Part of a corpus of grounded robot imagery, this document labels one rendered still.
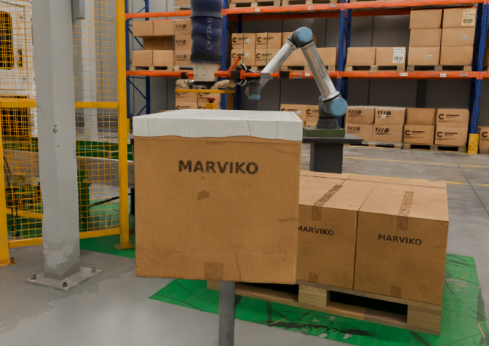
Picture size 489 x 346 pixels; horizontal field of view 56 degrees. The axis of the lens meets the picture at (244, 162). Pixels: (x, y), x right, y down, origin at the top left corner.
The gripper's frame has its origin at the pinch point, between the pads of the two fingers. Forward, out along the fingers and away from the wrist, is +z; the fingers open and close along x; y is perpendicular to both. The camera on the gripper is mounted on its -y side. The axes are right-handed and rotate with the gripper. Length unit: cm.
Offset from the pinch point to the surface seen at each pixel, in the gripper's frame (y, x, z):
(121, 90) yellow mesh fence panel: 67, -13, 45
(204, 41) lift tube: 24.4, 22.1, 9.5
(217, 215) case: -78, -43, 202
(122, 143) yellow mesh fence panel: 67, -48, 45
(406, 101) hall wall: -70, -23, -842
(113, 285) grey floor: 34, -121, 99
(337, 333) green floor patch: -92, -121, 101
